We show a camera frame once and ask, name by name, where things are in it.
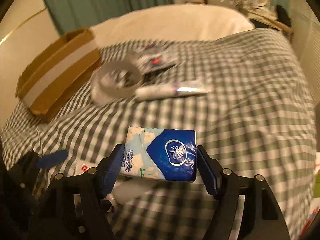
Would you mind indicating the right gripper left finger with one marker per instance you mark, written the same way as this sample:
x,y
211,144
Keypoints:
x,y
76,201

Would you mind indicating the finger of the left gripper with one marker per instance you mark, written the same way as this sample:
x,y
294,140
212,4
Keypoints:
x,y
52,160

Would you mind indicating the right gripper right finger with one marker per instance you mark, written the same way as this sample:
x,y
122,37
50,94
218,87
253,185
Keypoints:
x,y
262,217

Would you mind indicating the blue tissue pack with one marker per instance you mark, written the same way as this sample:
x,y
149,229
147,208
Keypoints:
x,y
160,154

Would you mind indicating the white tape roll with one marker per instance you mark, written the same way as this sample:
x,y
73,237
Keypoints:
x,y
114,80

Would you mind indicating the white cream tube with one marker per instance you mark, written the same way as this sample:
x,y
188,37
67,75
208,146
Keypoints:
x,y
171,90

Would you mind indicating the red white packet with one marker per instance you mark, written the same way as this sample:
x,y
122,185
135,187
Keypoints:
x,y
82,166

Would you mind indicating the brown cardboard box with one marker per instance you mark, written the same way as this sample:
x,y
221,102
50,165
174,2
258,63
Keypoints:
x,y
57,73

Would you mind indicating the checkered bed sheet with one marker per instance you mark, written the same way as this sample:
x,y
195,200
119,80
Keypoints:
x,y
259,118

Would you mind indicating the cream quilted blanket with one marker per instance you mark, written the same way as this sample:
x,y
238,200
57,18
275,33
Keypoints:
x,y
177,22

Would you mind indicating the white vanity desk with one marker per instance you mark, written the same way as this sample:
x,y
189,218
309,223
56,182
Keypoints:
x,y
265,18

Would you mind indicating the black backpack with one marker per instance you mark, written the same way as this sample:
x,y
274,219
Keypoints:
x,y
283,16

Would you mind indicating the grey mini fridge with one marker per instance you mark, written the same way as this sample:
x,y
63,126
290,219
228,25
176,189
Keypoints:
x,y
233,4

